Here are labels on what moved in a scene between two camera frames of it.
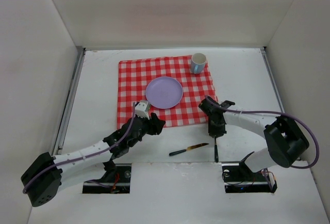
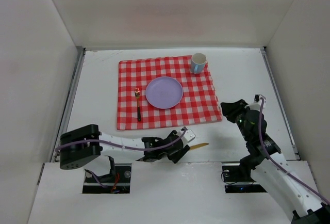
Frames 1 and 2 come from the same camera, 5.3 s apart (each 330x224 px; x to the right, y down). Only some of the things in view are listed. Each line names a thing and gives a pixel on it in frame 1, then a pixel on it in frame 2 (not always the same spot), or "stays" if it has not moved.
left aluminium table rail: [58, 145] stays
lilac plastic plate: [164, 92] stays
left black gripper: [151, 125] -> [180, 150]
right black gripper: [216, 128] -> [236, 111]
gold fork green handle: [216, 150] -> [137, 92]
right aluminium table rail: [263, 50] stays
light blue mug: [198, 63] stays
